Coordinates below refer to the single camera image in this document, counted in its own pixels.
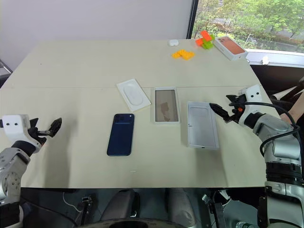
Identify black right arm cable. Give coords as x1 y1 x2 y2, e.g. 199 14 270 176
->
229 101 301 156

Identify black window frame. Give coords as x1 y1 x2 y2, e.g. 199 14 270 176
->
186 0 199 40

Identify white box lid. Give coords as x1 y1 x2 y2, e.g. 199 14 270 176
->
187 101 219 151

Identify white window sill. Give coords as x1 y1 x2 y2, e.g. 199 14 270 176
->
244 48 304 69

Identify dark blue smartphone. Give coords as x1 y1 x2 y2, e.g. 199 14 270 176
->
106 113 135 157

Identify white phone box base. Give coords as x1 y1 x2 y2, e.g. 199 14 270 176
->
151 86 181 125

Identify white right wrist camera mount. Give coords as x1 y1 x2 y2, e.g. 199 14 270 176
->
237 84 263 126

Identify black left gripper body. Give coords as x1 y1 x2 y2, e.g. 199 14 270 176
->
28 127 48 148

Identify green toy building block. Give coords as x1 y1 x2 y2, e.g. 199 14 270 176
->
201 35 217 50

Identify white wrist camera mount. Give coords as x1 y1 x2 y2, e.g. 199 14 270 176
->
0 114 41 150
237 84 263 126

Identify thin white cable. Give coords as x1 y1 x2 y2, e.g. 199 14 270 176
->
62 192 83 212

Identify yellow toy building blocks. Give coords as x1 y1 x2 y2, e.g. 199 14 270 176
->
171 49 195 61

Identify dark rounded shape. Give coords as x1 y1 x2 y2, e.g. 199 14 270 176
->
101 189 141 223

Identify white charger insert card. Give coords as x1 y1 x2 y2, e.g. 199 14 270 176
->
116 77 152 113

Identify orange toy building block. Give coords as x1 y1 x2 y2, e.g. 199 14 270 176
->
195 30 214 47

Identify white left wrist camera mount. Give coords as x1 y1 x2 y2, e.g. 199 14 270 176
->
0 114 41 150

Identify person's bare leg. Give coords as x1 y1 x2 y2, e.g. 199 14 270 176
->
280 99 304 125

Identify gray metal stand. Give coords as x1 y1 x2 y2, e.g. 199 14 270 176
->
0 58 13 83

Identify phone box with orange print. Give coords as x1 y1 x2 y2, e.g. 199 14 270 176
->
214 35 248 61

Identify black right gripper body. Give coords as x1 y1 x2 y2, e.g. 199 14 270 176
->
228 95 247 124

